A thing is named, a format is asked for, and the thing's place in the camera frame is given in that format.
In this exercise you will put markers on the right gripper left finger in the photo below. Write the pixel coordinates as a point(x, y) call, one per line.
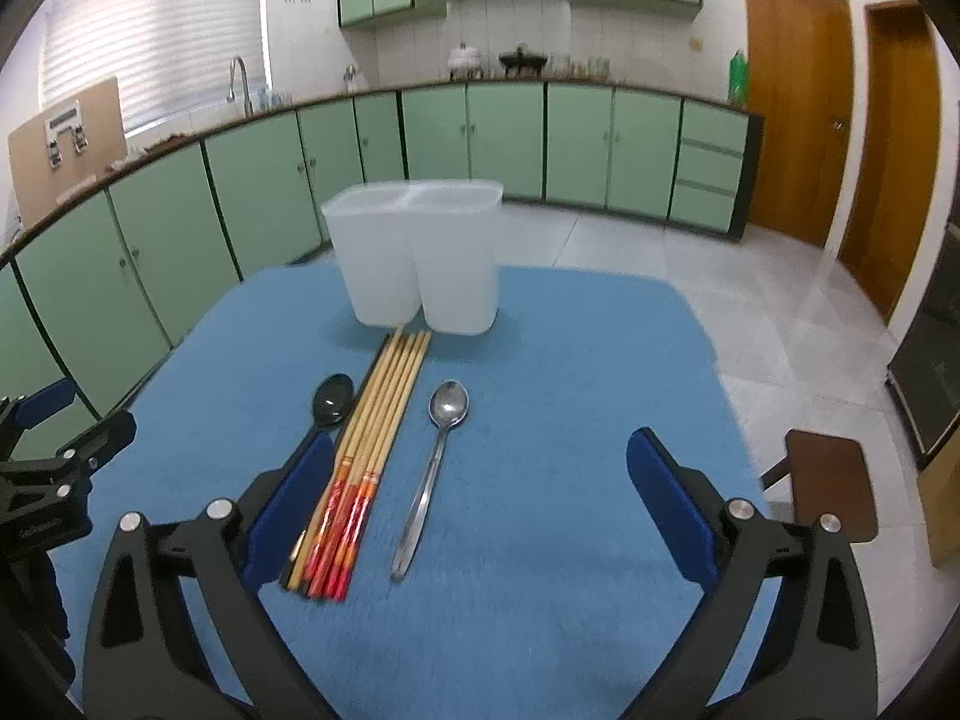
point(143, 657)

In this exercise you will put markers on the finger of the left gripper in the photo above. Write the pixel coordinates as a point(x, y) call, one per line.
point(30, 410)
point(97, 438)

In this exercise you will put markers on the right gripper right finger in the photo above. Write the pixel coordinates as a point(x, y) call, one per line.
point(816, 658)

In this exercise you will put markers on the black plastic spoon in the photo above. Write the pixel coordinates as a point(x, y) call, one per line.
point(332, 401)

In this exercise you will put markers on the green lower kitchen cabinets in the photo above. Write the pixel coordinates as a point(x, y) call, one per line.
point(101, 291)

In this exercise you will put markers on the brown wooden chair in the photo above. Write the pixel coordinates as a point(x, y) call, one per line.
point(828, 476)

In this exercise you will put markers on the cardboard box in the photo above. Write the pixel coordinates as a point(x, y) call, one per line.
point(65, 148)

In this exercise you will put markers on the black glass cabinet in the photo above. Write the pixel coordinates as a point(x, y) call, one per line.
point(925, 371)

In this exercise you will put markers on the blue table mat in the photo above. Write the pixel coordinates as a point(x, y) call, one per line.
point(540, 587)

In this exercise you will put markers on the chrome sink faucet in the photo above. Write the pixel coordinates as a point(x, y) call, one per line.
point(238, 85)

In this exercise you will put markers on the white double utensil holder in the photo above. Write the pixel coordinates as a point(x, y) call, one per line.
point(419, 249)

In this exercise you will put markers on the window blind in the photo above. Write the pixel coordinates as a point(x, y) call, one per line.
point(167, 56)

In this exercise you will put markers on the right wooden door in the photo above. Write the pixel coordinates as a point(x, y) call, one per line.
point(899, 156)

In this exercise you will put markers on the wooden door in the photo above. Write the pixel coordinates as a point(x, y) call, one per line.
point(899, 156)
point(801, 59)

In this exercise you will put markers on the white pot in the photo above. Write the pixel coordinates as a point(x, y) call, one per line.
point(464, 63)

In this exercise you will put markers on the green bottle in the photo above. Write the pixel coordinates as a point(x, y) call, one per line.
point(737, 80)

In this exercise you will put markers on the black pan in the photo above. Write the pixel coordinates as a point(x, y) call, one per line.
point(523, 63)

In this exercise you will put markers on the left wooden door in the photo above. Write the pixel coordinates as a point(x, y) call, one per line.
point(801, 59)

